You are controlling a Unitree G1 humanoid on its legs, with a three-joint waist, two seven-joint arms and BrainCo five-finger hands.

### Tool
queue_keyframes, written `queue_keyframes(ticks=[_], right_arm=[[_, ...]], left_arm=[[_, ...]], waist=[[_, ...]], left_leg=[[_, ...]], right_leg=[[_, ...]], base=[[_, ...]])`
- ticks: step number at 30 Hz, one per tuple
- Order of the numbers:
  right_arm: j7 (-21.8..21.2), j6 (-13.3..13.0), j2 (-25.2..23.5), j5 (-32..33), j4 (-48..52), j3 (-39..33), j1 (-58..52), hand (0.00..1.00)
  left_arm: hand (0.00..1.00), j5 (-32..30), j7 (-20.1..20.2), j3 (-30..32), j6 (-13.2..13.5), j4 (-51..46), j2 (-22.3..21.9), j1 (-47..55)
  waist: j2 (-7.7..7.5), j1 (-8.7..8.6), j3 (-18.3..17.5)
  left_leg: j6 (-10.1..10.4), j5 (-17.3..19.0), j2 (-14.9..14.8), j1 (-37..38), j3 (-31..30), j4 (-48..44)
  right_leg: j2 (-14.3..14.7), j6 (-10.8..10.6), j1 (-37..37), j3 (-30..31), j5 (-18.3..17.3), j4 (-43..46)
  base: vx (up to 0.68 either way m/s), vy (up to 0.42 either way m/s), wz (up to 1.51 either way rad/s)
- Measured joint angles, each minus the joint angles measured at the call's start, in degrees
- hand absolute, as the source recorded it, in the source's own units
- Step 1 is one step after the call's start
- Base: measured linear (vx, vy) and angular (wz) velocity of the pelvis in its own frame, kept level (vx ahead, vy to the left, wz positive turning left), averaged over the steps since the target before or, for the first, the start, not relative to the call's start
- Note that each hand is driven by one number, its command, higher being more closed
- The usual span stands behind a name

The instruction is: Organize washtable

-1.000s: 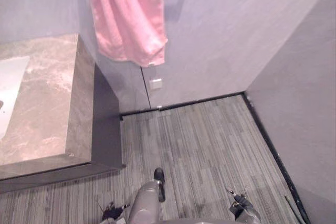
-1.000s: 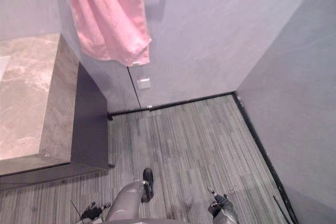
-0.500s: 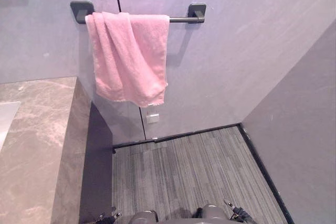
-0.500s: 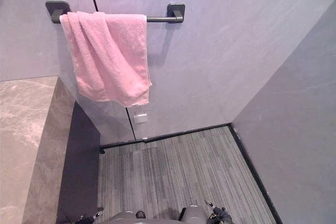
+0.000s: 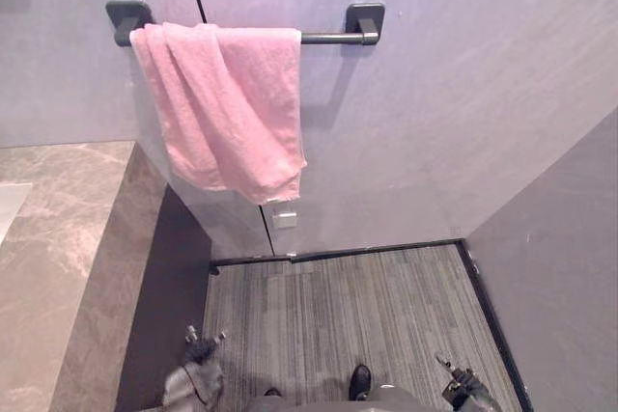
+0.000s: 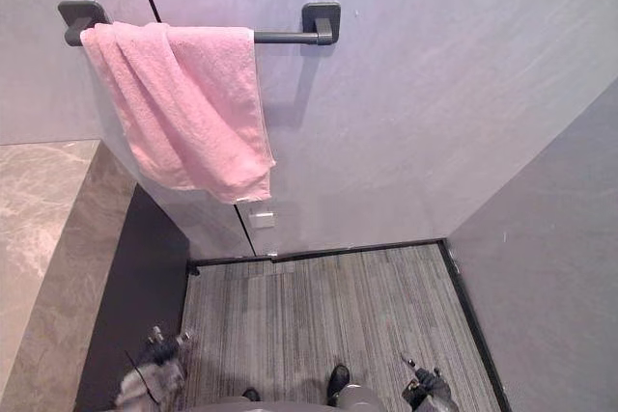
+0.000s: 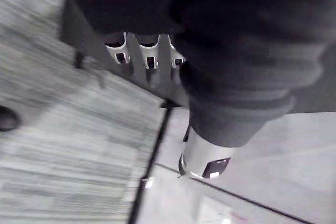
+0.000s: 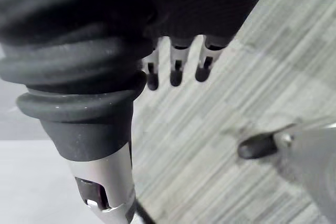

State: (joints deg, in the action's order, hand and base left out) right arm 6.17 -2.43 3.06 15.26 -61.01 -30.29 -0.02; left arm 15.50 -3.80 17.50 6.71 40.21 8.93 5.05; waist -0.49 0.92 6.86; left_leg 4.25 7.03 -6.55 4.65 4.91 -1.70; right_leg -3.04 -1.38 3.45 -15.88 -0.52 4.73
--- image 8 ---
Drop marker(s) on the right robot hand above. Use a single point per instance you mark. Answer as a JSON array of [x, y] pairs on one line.
[[86, 51]]

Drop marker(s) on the dark robot foot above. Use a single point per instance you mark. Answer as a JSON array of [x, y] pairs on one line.
[[257, 146]]

